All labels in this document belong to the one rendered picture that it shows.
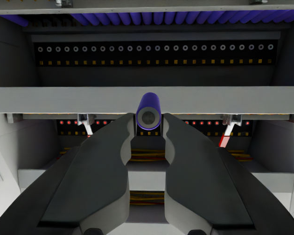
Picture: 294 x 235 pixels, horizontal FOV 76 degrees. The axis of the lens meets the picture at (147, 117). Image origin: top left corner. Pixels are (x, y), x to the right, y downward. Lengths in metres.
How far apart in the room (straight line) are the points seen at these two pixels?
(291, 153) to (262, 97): 0.20
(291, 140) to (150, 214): 0.44
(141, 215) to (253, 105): 0.47
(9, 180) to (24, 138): 0.10
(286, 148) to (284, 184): 0.08
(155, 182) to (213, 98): 0.22
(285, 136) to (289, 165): 0.06
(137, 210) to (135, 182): 0.26
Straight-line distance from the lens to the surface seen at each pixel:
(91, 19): 0.39
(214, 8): 0.34
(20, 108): 0.39
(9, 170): 0.51
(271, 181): 0.50
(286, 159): 0.54
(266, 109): 0.37
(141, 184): 0.44
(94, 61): 0.46
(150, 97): 0.16
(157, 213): 0.68
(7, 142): 0.49
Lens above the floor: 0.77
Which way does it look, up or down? 31 degrees up
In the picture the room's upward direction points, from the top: 179 degrees clockwise
